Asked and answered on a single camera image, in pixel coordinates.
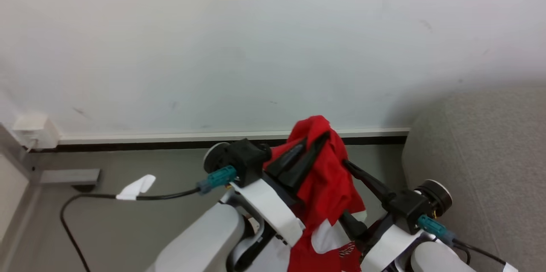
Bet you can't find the white tape tag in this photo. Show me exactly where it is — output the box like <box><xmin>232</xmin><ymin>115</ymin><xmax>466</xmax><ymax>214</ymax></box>
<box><xmin>115</xmin><ymin>174</ymin><xmax>157</xmax><ymax>201</ymax></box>

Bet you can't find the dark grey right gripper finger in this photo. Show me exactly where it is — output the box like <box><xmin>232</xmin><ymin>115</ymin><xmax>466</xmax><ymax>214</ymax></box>
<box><xmin>339</xmin><ymin>210</ymin><xmax>369</xmax><ymax>242</ymax></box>
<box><xmin>343</xmin><ymin>159</ymin><xmax>396</xmax><ymax>209</ymax></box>

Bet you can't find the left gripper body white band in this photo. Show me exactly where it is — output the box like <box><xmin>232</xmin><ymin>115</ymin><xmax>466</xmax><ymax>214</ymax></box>
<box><xmin>230</xmin><ymin>165</ymin><xmax>308</xmax><ymax>247</ymax></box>

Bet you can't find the light grey cabinet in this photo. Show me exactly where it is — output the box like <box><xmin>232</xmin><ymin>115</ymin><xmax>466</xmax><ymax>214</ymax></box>
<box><xmin>0</xmin><ymin>123</ymin><xmax>42</xmax><ymax>272</ymax></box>

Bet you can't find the white wall socket box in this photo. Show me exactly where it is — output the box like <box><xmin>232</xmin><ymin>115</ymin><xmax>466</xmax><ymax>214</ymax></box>
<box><xmin>12</xmin><ymin>112</ymin><xmax>61</xmax><ymax>152</ymax></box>

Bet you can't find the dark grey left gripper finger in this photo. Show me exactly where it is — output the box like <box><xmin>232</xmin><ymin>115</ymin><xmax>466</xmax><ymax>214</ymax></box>
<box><xmin>282</xmin><ymin>130</ymin><xmax>331</xmax><ymax>192</ymax></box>
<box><xmin>264</xmin><ymin>139</ymin><xmax>308</xmax><ymax>179</ymax></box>

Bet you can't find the grey fabric sofa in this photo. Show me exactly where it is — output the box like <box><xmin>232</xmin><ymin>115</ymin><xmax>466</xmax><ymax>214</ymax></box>
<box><xmin>401</xmin><ymin>87</ymin><xmax>546</xmax><ymax>272</ymax></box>

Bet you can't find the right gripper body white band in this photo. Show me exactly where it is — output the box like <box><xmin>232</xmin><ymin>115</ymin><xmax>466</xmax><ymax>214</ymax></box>
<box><xmin>360</xmin><ymin>216</ymin><xmax>424</xmax><ymax>272</ymax></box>

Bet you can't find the white baseboard strip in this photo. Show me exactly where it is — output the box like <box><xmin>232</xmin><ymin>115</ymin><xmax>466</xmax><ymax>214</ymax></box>
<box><xmin>58</xmin><ymin>127</ymin><xmax>411</xmax><ymax>145</ymax></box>

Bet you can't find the red garment with white print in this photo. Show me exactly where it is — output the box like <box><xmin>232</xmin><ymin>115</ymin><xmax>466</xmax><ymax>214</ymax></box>
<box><xmin>264</xmin><ymin>115</ymin><xmax>368</xmax><ymax>272</ymax></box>

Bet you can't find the black right cable teal plug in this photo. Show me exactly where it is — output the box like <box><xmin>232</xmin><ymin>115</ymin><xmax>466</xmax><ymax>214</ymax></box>
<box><xmin>417</xmin><ymin>214</ymin><xmax>519</xmax><ymax>272</ymax></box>

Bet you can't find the black left cable teal plug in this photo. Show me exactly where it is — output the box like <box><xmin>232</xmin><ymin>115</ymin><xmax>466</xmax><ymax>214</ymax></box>
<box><xmin>60</xmin><ymin>165</ymin><xmax>238</xmax><ymax>272</ymax></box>

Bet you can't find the black cable teal plug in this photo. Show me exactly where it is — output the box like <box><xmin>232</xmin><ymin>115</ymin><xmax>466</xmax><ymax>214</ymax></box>
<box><xmin>60</xmin><ymin>165</ymin><xmax>238</xmax><ymax>272</ymax></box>
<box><xmin>417</xmin><ymin>214</ymin><xmax>519</xmax><ymax>272</ymax></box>

